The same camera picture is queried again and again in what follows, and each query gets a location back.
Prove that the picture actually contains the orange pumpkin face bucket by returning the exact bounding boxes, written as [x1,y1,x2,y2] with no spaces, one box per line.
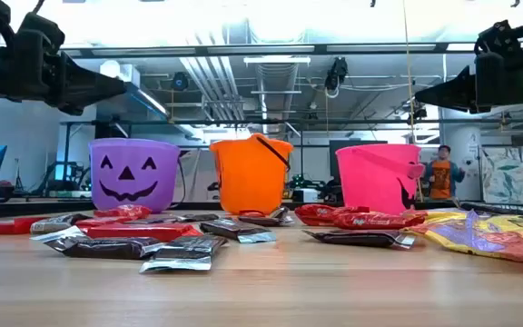
[209,133,294,215]

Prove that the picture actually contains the person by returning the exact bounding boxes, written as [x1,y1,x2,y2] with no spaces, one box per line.
[422,144,468,201]

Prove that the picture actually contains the black dome ceiling camera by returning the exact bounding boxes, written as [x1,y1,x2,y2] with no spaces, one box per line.
[170,71,191,92]

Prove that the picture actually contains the white box device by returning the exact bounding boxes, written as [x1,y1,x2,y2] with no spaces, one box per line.
[291,187,321,203]

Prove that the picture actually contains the black hanging camera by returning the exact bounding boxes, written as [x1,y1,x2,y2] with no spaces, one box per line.
[323,56,350,99]

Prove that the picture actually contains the purple yellow Sour Patch bag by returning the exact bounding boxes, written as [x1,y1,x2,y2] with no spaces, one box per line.
[451,209,523,267]
[405,224,471,249]

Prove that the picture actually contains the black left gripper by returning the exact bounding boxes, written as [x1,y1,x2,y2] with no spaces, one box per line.
[9,43,128,117]

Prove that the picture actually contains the pink pumpkin face bucket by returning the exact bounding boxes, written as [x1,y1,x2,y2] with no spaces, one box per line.
[334,143,426,215]

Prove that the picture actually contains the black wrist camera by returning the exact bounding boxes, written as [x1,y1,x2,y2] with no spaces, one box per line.
[15,11,66,55]
[473,18,523,60]

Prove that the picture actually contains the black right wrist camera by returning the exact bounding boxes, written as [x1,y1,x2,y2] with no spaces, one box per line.
[473,18,523,60]

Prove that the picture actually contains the white ceiling light strip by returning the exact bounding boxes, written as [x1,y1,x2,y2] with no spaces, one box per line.
[242,55,311,65]

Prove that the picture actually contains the black horizontal background rail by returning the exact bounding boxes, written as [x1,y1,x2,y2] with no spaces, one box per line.
[59,116,523,129]

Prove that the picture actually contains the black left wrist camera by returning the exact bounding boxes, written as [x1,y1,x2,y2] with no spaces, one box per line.
[15,11,66,55]

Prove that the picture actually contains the red KitKat candy bar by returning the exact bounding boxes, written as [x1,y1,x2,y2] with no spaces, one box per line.
[93,203,153,220]
[332,211,429,231]
[0,216,47,235]
[293,203,371,227]
[81,222,203,243]

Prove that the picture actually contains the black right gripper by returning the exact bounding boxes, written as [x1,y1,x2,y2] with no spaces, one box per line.
[414,53,523,114]

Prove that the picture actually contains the white round column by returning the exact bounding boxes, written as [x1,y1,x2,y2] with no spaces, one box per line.
[440,104,483,202]

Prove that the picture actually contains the leaf patterned partition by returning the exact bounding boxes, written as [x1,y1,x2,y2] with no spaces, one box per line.
[481,144,523,205]

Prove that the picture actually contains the black frame crossbeam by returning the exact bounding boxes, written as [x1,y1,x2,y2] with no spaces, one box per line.
[59,41,523,59]

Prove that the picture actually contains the yellow hanging cord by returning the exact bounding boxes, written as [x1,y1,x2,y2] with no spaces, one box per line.
[400,0,422,146]

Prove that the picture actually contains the yellow Sour Patch candy bag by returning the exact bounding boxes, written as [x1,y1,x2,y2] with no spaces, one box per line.
[418,210,480,226]

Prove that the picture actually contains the purple pumpkin face bucket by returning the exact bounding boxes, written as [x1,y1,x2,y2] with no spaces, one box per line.
[88,137,188,213]

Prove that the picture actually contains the silver ventilation duct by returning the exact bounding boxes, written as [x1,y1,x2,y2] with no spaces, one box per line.
[254,61,301,135]

